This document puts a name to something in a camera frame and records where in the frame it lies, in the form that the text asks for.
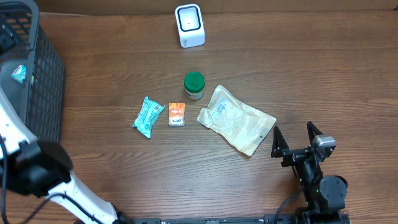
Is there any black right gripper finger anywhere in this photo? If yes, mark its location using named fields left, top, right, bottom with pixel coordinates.
left=271, top=126, right=290, bottom=158
left=307, top=121, right=323, bottom=146

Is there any white pouch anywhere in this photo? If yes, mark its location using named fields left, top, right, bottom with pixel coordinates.
left=197, top=85, right=276, bottom=156

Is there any green round lid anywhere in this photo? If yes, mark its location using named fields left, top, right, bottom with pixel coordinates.
left=184, top=72, right=205, bottom=100

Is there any orange snack packet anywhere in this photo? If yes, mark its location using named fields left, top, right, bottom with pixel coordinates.
left=169, top=103, right=185, bottom=127

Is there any teal snack packet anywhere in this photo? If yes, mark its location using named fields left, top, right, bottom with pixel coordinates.
left=132, top=96, right=165, bottom=139

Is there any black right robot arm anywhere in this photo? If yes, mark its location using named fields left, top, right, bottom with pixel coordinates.
left=264, top=121, right=350, bottom=224

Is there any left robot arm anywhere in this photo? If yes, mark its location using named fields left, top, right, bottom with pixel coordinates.
left=1, top=11, right=129, bottom=223

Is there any white barcode scanner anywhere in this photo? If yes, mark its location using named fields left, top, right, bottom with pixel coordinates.
left=175, top=4, right=205, bottom=49

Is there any grey plastic mesh basket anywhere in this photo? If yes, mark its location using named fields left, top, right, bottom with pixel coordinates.
left=1, top=1, right=66, bottom=142

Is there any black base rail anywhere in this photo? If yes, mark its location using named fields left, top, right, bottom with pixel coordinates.
left=131, top=214, right=351, bottom=224

